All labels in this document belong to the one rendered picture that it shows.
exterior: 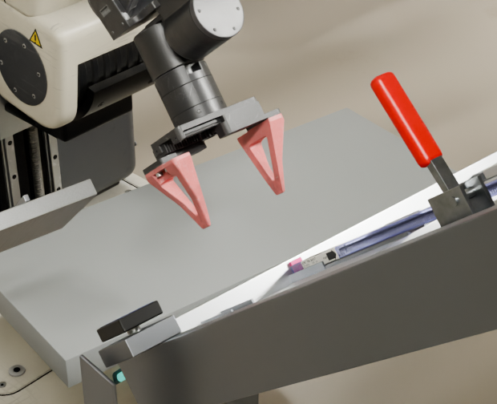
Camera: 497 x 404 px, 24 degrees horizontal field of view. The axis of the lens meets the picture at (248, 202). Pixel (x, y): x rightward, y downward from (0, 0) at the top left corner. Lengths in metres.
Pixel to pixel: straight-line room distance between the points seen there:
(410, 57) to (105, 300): 2.02
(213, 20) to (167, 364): 0.33
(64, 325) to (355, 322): 0.60
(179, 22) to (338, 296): 0.45
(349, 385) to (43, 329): 0.92
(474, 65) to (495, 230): 2.59
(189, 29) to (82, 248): 0.39
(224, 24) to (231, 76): 1.97
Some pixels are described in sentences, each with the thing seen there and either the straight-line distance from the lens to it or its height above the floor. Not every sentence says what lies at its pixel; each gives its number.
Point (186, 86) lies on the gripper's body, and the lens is 1.16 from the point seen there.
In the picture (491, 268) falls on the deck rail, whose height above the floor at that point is 1.04.
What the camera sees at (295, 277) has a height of 0.73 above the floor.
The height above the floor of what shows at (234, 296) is 0.73.
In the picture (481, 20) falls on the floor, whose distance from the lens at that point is 3.47.
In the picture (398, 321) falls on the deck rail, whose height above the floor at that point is 0.96.
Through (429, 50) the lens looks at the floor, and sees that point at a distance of 3.26.
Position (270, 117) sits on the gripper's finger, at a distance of 1.18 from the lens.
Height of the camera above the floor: 1.41
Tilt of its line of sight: 33 degrees down
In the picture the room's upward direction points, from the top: straight up
